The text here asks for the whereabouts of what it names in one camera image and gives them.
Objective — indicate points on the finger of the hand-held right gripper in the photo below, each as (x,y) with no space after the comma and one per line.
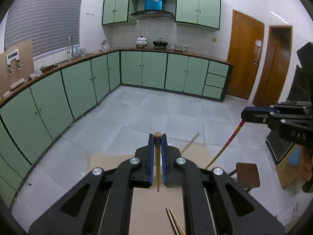
(293,109)
(256,116)

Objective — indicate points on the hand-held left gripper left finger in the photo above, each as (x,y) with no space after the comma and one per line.
(152,156)

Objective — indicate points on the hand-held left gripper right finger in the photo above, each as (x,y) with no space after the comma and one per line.
(164,156)

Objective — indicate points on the blue cloth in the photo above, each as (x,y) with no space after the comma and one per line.
(294,156)

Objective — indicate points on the orange cloth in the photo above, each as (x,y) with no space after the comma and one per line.
(307,164)

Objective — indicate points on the open wooden door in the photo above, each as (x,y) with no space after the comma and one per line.
(269,78)

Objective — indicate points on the cardboard panel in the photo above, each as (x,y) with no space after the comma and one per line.
(291,176)

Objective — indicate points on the green drawer front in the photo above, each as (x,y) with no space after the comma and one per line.
(213,91)
(215,80)
(218,68)

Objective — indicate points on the closed wooden door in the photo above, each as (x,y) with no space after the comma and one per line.
(244,58)

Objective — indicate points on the dark brown stool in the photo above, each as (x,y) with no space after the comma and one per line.
(248,175)

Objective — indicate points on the paper notice on door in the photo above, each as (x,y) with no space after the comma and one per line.
(259,43)

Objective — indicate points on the green base cabinet with drawers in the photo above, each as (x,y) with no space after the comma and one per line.
(156,69)

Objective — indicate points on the patterned ceramic cup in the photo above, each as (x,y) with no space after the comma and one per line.
(184,48)

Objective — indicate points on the black wok with lid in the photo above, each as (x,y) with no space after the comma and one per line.
(160,43)

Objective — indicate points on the white cooking pot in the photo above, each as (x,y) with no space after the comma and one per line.
(141,41)

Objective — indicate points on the long green base cabinet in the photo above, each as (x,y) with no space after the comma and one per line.
(49,98)

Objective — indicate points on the steel kitchen faucet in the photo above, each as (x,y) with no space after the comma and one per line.
(71,46)

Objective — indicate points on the range hood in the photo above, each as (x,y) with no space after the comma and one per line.
(154,5)

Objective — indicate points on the white power strip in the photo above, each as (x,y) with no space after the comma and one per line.
(17,82)

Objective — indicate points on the brown board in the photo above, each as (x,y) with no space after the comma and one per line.
(25,61)

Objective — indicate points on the white device on board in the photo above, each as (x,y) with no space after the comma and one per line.
(13,58)

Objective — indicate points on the grey window blind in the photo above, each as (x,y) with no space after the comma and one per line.
(44,19)

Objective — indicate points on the green wall cabinets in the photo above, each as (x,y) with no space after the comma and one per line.
(195,7)

